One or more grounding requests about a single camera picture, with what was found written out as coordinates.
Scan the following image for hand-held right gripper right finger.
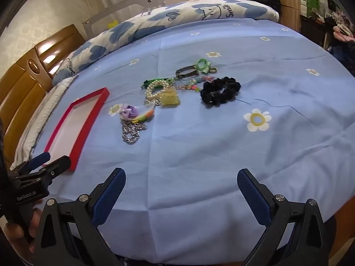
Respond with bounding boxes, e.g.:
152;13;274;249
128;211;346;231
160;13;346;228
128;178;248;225
237;168;329;266

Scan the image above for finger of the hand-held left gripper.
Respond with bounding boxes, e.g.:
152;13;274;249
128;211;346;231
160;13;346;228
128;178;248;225
35;155;71;185
10;152;51;176

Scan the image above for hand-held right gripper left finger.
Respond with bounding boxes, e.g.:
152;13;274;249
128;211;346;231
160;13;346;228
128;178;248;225
33;168;126;266

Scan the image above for red shallow box tray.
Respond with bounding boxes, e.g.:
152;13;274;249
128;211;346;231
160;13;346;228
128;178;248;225
44;88;110;171

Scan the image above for purple flower hair clip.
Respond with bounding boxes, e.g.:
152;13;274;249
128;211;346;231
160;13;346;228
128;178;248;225
119;105;140;122

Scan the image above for black velvet scrunchie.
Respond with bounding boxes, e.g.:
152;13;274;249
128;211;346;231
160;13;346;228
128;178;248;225
200;77;242;107

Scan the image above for pearl necklace with crown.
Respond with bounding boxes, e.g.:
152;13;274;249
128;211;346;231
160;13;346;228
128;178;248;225
143;80;172;107

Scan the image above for yellow hair claw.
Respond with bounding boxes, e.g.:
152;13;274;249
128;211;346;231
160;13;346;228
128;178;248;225
159;86;181;107

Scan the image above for green braided bracelet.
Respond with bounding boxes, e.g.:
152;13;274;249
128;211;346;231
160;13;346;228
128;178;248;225
143;77;174;88

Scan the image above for colourful bead bracelet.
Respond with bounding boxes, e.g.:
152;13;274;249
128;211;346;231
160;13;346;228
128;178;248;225
177;75;215;94

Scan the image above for green hair tie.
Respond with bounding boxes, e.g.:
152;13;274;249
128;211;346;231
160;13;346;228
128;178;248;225
195;58;213;71

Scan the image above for person's left hand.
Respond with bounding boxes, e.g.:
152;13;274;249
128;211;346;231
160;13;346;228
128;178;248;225
3;199;43;259

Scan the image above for white mattress pad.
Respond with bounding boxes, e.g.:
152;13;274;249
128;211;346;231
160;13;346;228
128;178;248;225
10;75;79;169

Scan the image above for blue floral bed sheet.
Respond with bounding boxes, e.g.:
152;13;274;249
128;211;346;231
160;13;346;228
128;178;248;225
17;18;355;265

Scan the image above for wooden headboard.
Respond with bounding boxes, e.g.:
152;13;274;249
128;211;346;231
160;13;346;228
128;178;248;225
0;23;85;167

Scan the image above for blue patterned pillow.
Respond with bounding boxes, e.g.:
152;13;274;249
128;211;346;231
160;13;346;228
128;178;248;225
51;0;280;87

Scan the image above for pink clothes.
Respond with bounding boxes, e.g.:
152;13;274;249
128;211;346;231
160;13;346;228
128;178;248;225
332;25;355;43

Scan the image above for cluttered dark shelf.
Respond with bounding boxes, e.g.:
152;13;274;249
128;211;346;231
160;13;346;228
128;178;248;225
299;0;355;53

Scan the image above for wooden wardrobe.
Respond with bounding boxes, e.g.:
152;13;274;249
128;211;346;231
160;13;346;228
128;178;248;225
273;0;303;32

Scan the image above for silver metal chain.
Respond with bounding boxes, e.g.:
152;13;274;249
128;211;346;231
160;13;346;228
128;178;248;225
121;121;147;145

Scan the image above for brown leather bracelet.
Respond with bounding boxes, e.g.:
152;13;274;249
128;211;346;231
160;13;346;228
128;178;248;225
176;65;200;79

